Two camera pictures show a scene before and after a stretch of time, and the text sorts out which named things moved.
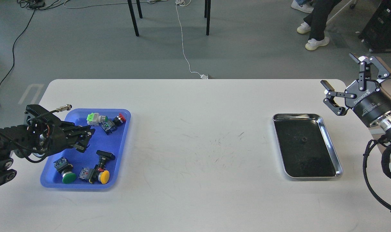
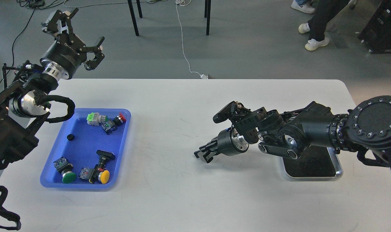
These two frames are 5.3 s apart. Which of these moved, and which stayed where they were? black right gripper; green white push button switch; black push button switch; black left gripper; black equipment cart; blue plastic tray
Moved: black right gripper; black left gripper
Stayed: black equipment cart; green white push button switch; blue plastic tray; black push button switch
